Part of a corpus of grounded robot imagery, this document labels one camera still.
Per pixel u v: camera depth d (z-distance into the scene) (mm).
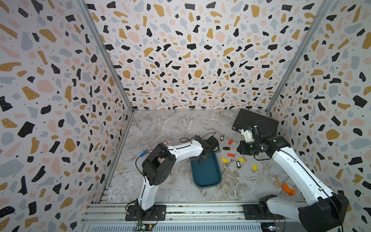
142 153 499
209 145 727
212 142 736
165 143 1019
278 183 816
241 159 944
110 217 737
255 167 901
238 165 917
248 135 725
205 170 896
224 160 937
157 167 494
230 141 1026
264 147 548
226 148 994
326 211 381
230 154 955
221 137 1048
